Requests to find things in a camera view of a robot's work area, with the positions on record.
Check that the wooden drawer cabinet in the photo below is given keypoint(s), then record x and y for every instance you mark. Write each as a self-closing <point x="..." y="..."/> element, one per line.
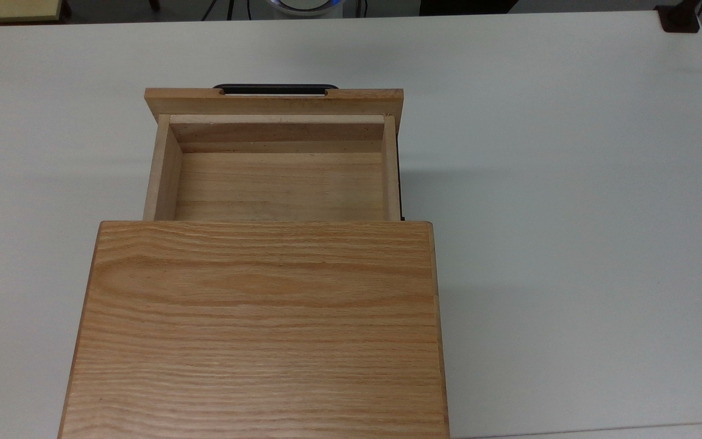
<point x="259" y="329"/>

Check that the yellow wooden board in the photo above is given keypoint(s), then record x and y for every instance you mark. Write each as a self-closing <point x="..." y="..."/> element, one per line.
<point x="10" y="9"/>

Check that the black table clamp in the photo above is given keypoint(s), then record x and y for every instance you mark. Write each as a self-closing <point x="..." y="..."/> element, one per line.
<point x="680" y="18"/>

